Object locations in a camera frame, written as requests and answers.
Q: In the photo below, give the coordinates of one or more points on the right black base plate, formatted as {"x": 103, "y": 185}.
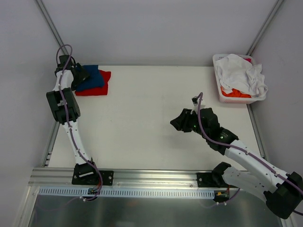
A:
{"x": 205, "y": 179}

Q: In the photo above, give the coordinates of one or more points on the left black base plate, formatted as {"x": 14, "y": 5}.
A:
{"x": 105, "y": 178}

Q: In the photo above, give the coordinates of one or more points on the white plastic laundry basket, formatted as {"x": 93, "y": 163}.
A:
{"x": 243, "y": 101}

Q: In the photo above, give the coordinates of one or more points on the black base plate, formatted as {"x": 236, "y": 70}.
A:
{"x": 105, "y": 178}
{"x": 205, "y": 179}

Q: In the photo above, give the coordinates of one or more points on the folded red t shirt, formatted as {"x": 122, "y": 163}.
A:
{"x": 97, "y": 91}

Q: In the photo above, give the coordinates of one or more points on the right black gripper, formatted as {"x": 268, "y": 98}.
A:
{"x": 187, "y": 120}

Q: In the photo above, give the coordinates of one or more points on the left aluminium frame post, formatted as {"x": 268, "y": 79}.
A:
{"x": 52, "y": 27}

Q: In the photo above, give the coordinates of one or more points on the aluminium frame post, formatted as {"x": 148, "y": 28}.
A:
{"x": 265, "y": 25}
{"x": 52, "y": 27}

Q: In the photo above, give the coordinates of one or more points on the white t shirt pile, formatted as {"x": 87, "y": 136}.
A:
{"x": 243, "y": 73}

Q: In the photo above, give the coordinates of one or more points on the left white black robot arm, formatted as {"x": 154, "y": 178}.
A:
{"x": 66, "y": 112}

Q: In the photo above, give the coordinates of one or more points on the blue mickey t shirt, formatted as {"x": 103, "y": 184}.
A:
{"x": 94, "y": 80}

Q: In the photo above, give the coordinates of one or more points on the right aluminium frame post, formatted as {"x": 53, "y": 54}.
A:
{"x": 265, "y": 25}

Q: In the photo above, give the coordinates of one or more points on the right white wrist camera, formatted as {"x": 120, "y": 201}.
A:
{"x": 197, "y": 106}

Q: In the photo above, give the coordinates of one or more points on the white slotted cable duct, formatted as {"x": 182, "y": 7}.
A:
{"x": 128, "y": 193}

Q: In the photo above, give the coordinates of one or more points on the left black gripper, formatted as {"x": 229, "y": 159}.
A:
{"x": 80, "y": 75}

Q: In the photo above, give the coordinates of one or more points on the orange t shirt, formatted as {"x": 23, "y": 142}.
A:
{"x": 234, "y": 93}

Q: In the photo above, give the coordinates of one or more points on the aluminium mounting rail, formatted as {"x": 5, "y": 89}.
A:
{"x": 123, "y": 178}

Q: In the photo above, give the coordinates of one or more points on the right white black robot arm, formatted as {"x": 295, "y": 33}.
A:
{"x": 281, "y": 191}

